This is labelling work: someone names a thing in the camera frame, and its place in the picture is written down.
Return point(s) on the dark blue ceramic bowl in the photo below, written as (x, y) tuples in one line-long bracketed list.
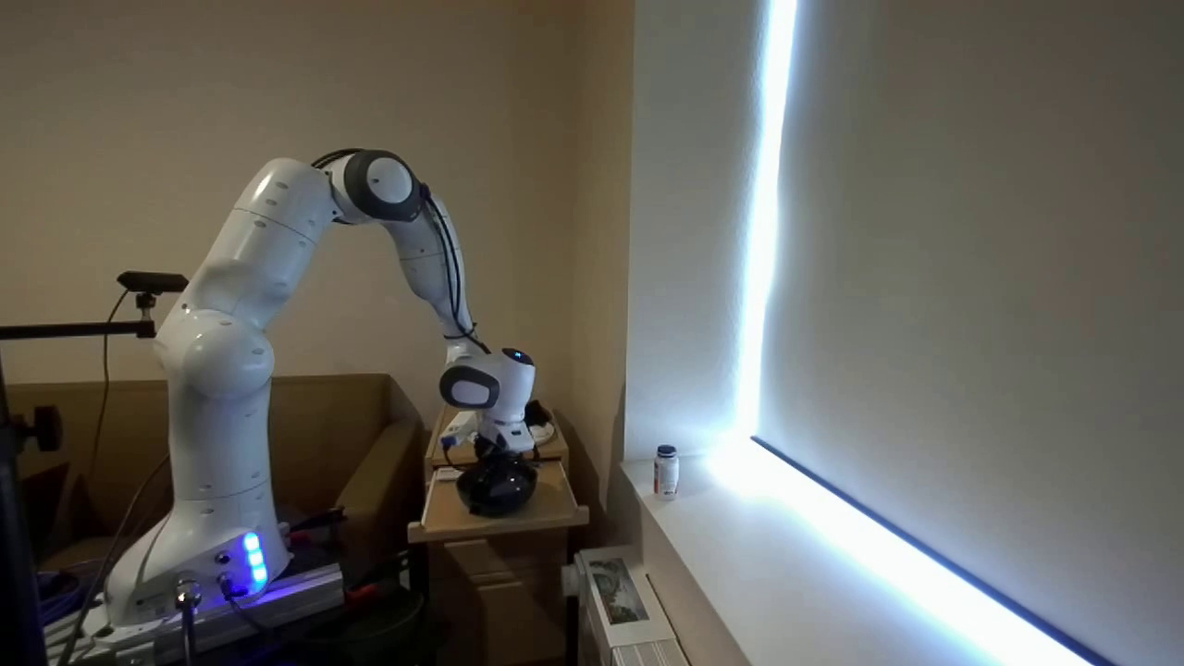
[(497, 491)]

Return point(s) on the dark object on plate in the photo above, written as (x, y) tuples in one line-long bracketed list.
[(537, 414)]

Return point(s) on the light wooden dresser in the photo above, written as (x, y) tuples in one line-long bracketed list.
[(499, 557)]

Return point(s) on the white card with picture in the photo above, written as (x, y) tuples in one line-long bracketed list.
[(620, 602)]

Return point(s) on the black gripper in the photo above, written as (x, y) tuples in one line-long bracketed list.
[(513, 436)]

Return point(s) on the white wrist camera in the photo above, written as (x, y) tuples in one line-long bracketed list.
[(455, 431)]

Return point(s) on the small bottle orange label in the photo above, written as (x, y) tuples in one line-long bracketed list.
[(666, 470)]

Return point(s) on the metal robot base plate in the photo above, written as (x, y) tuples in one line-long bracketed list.
[(224, 612)]

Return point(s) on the black camera on pole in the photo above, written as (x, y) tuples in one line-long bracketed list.
[(152, 282)]

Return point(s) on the white window sill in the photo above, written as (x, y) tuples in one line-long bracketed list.
[(788, 557)]

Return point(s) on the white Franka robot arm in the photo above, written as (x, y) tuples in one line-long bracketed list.
[(234, 372)]

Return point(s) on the white roller blind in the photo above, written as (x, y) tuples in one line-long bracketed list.
[(985, 282)]

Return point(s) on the brown cardboard box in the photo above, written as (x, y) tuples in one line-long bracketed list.
[(318, 458)]

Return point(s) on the black horizontal camera pole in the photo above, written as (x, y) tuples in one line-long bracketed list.
[(75, 332)]

